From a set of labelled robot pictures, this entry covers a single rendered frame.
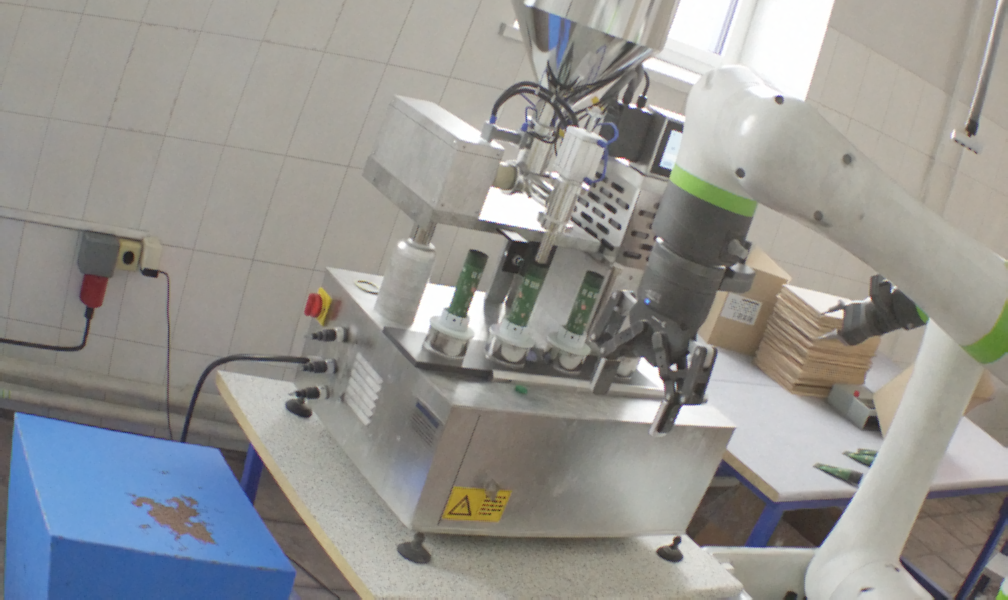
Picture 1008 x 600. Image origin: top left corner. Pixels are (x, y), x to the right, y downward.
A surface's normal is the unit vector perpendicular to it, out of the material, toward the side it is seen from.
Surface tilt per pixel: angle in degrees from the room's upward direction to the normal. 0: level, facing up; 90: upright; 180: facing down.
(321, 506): 0
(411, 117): 90
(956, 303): 113
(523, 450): 90
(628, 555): 0
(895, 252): 107
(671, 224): 90
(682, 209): 90
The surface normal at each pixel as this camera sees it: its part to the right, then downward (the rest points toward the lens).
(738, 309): 0.23, 0.35
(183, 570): 0.48, 0.41
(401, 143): -0.80, -0.14
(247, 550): 0.34, -0.90
